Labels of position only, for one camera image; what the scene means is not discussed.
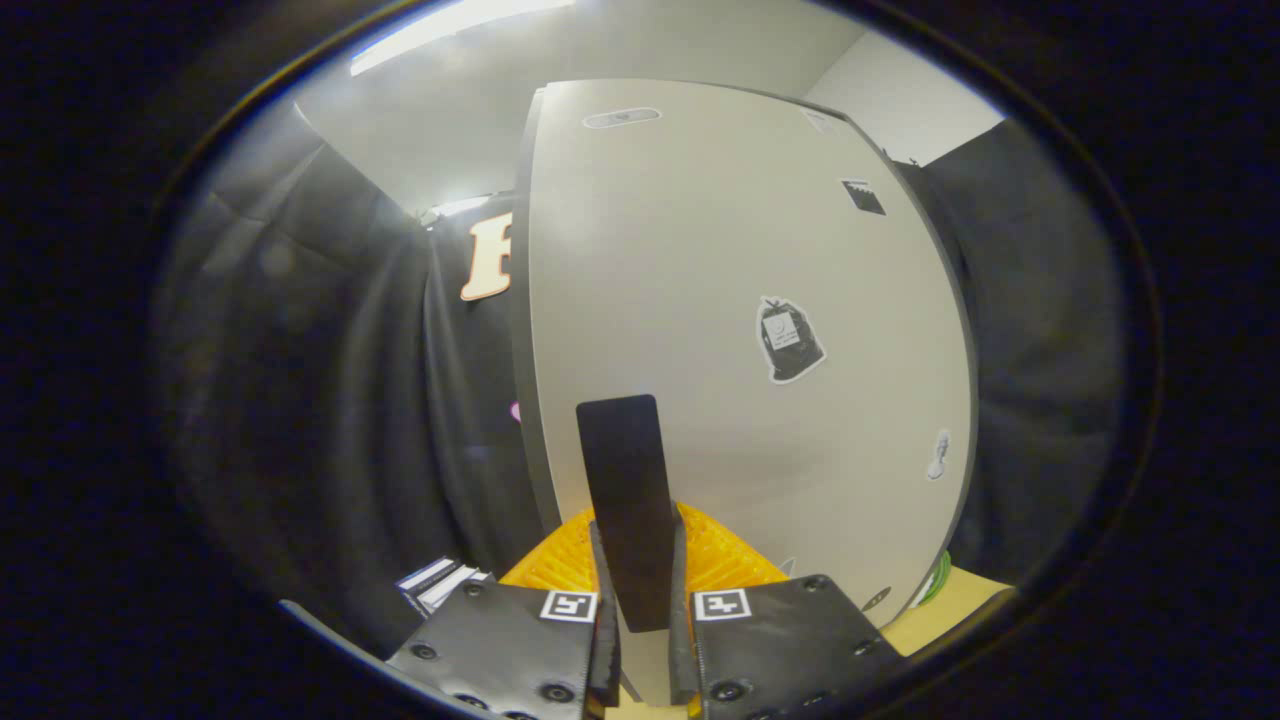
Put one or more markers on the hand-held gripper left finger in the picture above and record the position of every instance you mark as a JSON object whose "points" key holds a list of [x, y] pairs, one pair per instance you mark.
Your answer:
{"points": [[606, 600]]}

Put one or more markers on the black backdrop cloth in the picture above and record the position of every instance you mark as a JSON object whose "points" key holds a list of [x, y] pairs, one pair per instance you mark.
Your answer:
{"points": [[1040, 350], [330, 400]]}

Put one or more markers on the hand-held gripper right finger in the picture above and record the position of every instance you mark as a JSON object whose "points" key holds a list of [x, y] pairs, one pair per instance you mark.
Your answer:
{"points": [[682, 620]]}

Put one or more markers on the black and white box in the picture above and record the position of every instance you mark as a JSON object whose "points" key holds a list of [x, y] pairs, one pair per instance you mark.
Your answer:
{"points": [[440, 582]]}

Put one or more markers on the green round object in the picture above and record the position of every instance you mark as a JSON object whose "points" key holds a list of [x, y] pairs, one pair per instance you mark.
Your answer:
{"points": [[937, 580]]}

